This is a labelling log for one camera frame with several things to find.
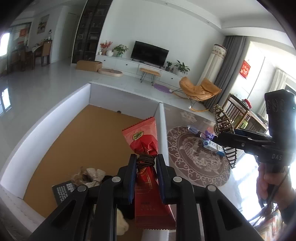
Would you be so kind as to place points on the wooden dining chair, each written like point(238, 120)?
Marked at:
point(237, 111)

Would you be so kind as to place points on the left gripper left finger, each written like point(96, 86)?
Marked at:
point(125, 196)

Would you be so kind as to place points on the person's right hand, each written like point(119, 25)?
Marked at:
point(285, 194)

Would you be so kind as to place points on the round beige floor cushion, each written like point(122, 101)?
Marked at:
point(110, 72)

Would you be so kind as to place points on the grey curtain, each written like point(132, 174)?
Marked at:
point(235, 46)

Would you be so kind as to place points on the dark display shelf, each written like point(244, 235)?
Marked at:
point(89, 30)

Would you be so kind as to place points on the small wooden bench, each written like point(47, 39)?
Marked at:
point(154, 75)

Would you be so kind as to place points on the wooden side table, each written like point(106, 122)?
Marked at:
point(254, 122)

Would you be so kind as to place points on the white cardboard sorting box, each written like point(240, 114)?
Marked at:
point(83, 130)

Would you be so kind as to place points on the red flower vase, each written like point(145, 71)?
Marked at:
point(104, 46)

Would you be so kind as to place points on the brown cardboard box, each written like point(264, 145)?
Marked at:
point(92, 66)

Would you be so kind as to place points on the black television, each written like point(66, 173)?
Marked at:
point(149, 53)

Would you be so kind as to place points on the orange lounge chair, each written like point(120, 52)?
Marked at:
point(196, 93)

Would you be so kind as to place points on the green plant right side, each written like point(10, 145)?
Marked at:
point(181, 67)

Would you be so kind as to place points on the purple bead toy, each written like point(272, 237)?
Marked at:
point(207, 136)

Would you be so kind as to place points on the beige mesh pouch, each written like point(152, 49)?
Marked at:
point(89, 177)

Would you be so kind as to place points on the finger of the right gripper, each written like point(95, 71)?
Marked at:
point(250, 141)

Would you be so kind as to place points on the red snack packet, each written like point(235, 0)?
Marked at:
point(150, 212)

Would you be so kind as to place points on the white tv cabinet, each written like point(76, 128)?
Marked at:
point(132, 68)

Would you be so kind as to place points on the black card with rhinestones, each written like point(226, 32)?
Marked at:
point(62, 191)

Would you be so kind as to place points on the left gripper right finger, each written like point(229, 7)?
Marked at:
point(165, 175)

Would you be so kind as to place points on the blue white medicine box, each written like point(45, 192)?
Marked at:
point(210, 145)

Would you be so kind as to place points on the green potted plant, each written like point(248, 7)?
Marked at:
point(120, 50)

